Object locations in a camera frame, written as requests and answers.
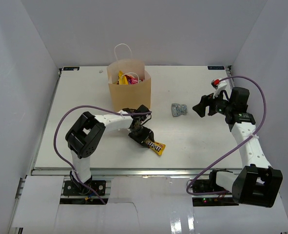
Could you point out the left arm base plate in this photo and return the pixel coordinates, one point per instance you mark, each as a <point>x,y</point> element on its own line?
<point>71,189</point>

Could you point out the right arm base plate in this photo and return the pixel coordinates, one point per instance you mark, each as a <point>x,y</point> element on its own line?
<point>211,196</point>

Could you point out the yellow snack bar packet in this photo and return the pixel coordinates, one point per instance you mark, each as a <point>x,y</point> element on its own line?
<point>122,79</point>

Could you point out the silver foil snack packet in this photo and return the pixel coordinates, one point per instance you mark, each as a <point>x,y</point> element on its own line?
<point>178,109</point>

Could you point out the brown paper bag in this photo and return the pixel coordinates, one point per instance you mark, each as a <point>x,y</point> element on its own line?
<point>129,96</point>

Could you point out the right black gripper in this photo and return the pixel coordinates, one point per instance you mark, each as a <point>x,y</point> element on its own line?
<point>201,107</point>

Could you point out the aluminium table frame rail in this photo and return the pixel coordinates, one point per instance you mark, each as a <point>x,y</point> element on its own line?
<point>119,172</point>

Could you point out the yellow M&M's packet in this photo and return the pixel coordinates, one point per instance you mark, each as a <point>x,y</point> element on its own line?
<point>156,147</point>

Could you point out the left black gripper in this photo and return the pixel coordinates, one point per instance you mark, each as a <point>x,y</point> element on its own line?
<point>146,133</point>

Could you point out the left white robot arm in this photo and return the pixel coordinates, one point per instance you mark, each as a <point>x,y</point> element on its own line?
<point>86,133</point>

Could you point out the colourful Fox's candy bag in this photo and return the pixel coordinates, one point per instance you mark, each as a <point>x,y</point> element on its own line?
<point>132,74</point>

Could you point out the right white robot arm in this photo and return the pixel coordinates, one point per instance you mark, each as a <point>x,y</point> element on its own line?
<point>258,183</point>

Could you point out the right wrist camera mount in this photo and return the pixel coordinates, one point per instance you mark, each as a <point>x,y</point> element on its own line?
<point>219,86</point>

